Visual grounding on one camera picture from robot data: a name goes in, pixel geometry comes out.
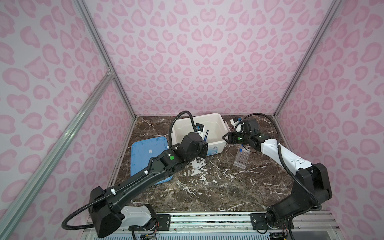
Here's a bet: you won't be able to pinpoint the clear test tube rack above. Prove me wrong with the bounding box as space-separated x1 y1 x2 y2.
234 146 251 170

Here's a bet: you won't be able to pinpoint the blue plastic tweezers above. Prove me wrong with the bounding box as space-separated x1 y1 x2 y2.
204 130 209 142

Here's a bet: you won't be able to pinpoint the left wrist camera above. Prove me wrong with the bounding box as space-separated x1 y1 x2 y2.
195 123 205 132

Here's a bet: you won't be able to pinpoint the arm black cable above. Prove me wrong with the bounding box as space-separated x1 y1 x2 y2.
233 112 323 240
61 110 197 231

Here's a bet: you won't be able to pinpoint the blue plastic bin lid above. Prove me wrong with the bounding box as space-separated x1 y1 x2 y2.
123 137 180 192

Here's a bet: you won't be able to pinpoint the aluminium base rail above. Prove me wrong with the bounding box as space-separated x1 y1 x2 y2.
79 211 340 240

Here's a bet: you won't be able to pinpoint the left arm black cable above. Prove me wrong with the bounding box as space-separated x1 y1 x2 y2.
61 110 197 231

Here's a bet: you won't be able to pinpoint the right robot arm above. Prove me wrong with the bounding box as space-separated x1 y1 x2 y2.
223 115 333 230

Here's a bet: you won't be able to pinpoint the white plastic storage bin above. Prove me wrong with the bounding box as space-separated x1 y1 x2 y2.
171 113 230 156

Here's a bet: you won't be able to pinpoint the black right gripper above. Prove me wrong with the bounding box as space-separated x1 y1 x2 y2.
221 131 252 145

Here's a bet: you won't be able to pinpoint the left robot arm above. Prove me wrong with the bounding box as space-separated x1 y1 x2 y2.
89 133 208 238

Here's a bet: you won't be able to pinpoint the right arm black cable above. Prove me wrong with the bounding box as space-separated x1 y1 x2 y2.
233 112 323 240

